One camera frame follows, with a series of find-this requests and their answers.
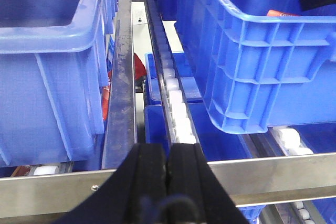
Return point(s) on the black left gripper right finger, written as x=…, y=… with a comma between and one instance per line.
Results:
x=189, y=175

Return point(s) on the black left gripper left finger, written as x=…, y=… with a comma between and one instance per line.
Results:
x=118, y=200

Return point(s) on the steel front shelf bar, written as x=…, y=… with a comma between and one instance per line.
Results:
x=249, y=182

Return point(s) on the small blue bin lower level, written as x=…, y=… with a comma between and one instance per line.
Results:
x=152, y=89

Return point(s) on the blue bin right lower shelf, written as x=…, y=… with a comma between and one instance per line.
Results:
x=255, y=71

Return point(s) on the blue bin shelf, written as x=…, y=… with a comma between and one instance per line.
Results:
x=53, y=70
x=255, y=71

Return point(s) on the blue bin centre lower shelf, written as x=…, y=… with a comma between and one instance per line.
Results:
x=53, y=70

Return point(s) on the red package in bin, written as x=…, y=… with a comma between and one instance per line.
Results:
x=276, y=13

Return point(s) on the right roller track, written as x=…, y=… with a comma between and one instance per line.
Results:
x=290, y=143

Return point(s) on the steel divider rail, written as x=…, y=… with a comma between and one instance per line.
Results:
x=121, y=131

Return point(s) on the roller track rail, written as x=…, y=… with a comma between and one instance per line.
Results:
x=180, y=120

